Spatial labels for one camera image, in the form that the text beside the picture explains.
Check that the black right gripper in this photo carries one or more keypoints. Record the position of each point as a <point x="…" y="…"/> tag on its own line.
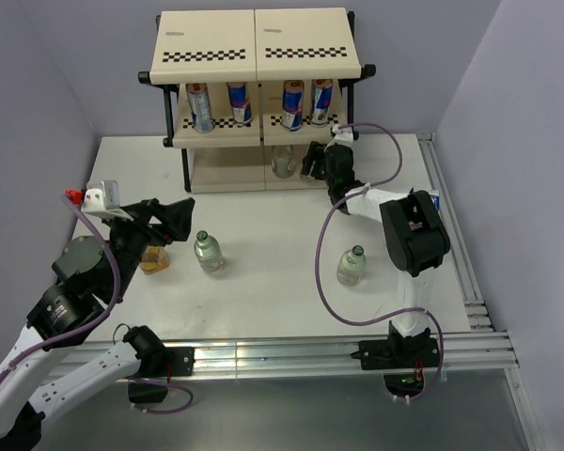
<point x="319" y="154"/>

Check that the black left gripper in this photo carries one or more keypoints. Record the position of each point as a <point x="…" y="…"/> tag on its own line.
<point x="178" y="215"/>

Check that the clear glass bottle green cap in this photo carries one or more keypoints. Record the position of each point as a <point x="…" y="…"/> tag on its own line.
<point x="306" y="170"/>
<point x="208" y="252"/>
<point x="351" y="266"/>
<point x="283" y="163"/>

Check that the blue silver energy drink can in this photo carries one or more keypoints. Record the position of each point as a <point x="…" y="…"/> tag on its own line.
<point x="321" y="97"/>
<point x="292" y="105"/>

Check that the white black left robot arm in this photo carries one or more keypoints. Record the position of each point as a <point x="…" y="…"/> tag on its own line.
<point x="93" y="274"/>

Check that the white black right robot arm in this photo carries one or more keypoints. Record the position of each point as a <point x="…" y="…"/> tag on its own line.
<point x="287" y="265"/>

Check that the beige three-tier shelf rack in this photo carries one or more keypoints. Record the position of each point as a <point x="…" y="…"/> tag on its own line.
<point x="263" y="48"/>

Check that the blue Fontana juice carton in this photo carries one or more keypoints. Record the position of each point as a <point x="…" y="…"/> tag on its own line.
<point x="154" y="259"/>

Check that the blue purple berry juice carton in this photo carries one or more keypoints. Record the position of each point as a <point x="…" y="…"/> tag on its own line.
<point x="435" y="198"/>

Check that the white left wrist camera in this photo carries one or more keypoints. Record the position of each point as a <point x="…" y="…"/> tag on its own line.
<point x="101" y="195"/>

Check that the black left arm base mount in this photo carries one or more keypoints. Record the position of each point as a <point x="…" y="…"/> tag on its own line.
<point x="154" y="381"/>

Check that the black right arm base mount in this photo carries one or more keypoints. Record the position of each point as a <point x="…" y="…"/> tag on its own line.
<point x="403" y="367"/>

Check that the aluminium mounting rail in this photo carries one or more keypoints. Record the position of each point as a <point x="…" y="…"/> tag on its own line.
<point x="329" y="356"/>

